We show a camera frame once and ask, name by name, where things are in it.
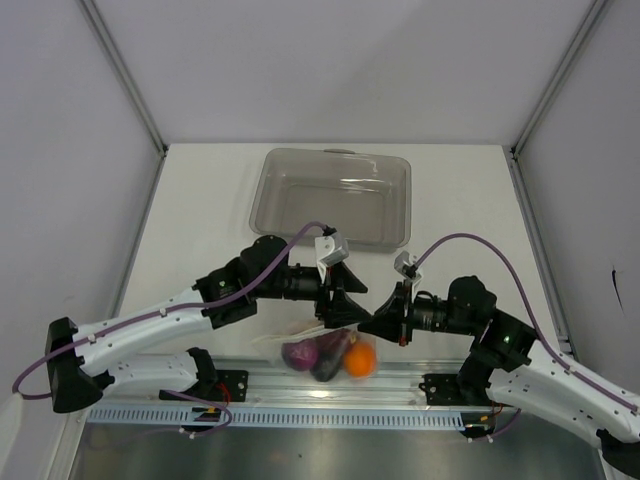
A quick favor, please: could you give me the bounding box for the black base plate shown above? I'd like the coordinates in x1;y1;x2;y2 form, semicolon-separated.
418;373;495;407
203;370;249;403

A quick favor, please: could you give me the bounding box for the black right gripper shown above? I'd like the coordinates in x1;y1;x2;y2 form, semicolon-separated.
358;279;478;347

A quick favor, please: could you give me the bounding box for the aluminium frame post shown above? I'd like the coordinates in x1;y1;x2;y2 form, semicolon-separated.
510;0;613;161
76;0;168;158

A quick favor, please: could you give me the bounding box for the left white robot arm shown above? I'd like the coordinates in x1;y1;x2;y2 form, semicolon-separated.
45;234;370;414

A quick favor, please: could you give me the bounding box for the orange fruit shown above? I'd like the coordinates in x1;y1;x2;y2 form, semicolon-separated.
343;342;377;378

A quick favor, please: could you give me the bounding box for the dark red apple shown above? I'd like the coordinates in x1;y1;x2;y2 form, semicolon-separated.
315;329;357;355

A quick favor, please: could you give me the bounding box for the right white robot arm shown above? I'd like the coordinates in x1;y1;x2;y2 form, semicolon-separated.
358;276;639;478

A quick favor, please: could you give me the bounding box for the purple red onion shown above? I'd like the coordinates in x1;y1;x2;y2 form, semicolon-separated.
281;338;319;372

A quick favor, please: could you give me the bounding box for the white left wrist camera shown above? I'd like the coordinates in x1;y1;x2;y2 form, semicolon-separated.
314;227;349;283

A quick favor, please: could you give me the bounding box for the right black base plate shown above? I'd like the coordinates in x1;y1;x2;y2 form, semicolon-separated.
418;373;495;407

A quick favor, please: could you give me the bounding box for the aluminium mounting rail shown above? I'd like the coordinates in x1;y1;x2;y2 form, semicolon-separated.
119;353;614;413

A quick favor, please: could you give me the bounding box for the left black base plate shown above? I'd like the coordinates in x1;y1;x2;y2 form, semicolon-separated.
203;370;249;403

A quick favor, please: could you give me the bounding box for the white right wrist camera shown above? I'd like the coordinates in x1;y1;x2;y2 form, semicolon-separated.
394;250;423;288

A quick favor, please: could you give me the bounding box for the white slotted cable duct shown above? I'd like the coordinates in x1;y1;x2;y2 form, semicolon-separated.
87;404;465;431

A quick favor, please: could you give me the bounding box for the aluminium frame post left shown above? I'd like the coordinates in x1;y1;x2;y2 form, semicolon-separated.
76;0;168;158

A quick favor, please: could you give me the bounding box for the clear grey plastic bin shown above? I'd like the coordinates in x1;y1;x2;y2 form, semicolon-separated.
249;148;412;250

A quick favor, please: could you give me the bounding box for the clear zip top bag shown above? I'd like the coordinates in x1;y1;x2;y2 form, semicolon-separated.
251;322;378;383

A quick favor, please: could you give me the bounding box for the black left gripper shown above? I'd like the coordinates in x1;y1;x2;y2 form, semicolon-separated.
254;261;373;328

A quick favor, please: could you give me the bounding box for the aluminium frame post right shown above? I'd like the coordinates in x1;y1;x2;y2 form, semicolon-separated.
510;0;613;161

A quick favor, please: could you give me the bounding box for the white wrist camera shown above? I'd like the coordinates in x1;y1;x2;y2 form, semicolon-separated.
394;250;423;288
314;227;349;283

